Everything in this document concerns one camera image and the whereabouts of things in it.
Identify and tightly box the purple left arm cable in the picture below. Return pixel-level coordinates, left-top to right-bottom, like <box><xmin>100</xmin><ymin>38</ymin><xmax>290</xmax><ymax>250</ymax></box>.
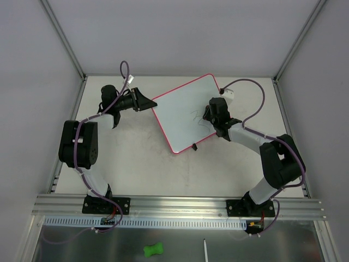
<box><xmin>40</xmin><ymin>60</ymin><xmax>130</xmax><ymax>245</ymax></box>

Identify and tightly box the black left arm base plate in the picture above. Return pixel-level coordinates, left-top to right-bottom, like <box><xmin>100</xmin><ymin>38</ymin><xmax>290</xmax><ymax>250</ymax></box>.
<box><xmin>82</xmin><ymin>195</ymin><xmax>131</xmax><ymax>215</ymax></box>

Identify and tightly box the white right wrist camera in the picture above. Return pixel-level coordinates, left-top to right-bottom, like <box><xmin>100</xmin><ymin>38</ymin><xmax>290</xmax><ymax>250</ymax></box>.
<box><xmin>219</xmin><ymin>88</ymin><xmax>234</xmax><ymax>106</ymax></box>

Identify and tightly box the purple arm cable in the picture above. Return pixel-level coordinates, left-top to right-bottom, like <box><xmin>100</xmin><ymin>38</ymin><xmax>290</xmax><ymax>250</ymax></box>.
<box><xmin>40</xmin><ymin>60</ymin><xmax>130</xmax><ymax>245</ymax></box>
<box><xmin>219</xmin><ymin>79</ymin><xmax>306</xmax><ymax>237</ymax></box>

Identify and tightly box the pink framed whiteboard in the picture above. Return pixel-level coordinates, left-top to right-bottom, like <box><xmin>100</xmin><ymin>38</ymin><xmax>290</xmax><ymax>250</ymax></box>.
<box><xmin>152</xmin><ymin>74</ymin><xmax>219</xmax><ymax>154</ymax></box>

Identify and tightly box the green dog bone toy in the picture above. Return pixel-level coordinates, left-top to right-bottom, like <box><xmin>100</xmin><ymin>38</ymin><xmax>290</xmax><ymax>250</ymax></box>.
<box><xmin>143</xmin><ymin>242</ymin><xmax>164</xmax><ymax>258</ymax></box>

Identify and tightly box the aluminium mounting rail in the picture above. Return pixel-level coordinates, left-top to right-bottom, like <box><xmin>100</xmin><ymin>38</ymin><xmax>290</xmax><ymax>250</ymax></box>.
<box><xmin>31</xmin><ymin>194</ymin><xmax>327</xmax><ymax>221</ymax></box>

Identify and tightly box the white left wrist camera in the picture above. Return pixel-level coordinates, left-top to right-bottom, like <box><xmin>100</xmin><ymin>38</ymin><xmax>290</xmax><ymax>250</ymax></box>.
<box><xmin>127</xmin><ymin>75</ymin><xmax>134</xmax><ymax>85</ymax></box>

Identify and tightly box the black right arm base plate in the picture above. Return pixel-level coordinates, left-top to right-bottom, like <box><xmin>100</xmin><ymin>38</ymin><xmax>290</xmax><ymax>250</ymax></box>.
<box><xmin>226</xmin><ymin>199</ymin><xmax>275</xmax><ymax>218</ymax></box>

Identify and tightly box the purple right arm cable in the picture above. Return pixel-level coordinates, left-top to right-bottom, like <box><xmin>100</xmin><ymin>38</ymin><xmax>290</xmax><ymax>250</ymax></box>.
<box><xmin>219</xmin><ymin>79</ymin><xmax>306</xmax><ymax>237</ymax></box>

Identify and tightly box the white pen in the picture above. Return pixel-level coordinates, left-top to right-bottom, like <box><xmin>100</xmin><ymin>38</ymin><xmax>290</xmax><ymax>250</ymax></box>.
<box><xmin>203</xmin><ymin>239</ymin><xmax>209</xmax><ymax>262</ymax></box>

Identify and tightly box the aluminium frame post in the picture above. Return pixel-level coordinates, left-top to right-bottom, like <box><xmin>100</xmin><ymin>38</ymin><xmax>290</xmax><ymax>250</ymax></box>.
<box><xmin>39</xmin><ymin>0</ymin><xmax>86</xmax><ymax>80</ymax></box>
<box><xmin>272</xmin><ymin>0</ymin><xmax>328</xmax><ymax>82</ymax></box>

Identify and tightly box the aluminium frame post left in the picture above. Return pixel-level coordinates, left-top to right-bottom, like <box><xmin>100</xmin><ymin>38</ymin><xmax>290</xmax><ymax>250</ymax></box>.
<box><xmin>39</xmin><ymin>0</ymin><xmax>86</xmax><ymax>80</ymax></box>

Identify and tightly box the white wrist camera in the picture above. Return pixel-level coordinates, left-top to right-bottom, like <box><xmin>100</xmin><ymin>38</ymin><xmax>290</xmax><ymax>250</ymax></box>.
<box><xmin>219</xmin><ymin>88</ymin><xmax>234</xmax><ymax>106</ymax></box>
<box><xmin>127</xmin><ymin>75</ymin><xmax>134</xmax><ymax>85</ymax></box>

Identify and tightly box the white slotted cable duct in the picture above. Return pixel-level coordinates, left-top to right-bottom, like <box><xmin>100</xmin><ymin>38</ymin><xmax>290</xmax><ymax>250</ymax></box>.
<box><xmin>43</xmin><ymin>216</ymin><xmax>247</xmax><ymax>230</ymax></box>

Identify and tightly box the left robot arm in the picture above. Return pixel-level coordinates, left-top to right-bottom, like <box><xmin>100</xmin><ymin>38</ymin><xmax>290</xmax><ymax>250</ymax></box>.
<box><xmin>58</xmin><ymin>85</ymin><xmax>157</xmax><ymax>213</ymax></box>

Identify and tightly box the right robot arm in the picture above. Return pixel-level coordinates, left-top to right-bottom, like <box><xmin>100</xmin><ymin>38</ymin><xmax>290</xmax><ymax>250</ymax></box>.
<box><xmin>203</xmin><ymin>97</ymin><xmax>306</xmax><ymax>216</ymax></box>

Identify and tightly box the aluminium frame post right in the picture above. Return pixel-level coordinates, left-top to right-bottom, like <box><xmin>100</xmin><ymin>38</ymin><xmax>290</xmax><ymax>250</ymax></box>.
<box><xmin>272</xmin><ymin>0</ymin><xmax>328</xmax><ymax>82</ymax></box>

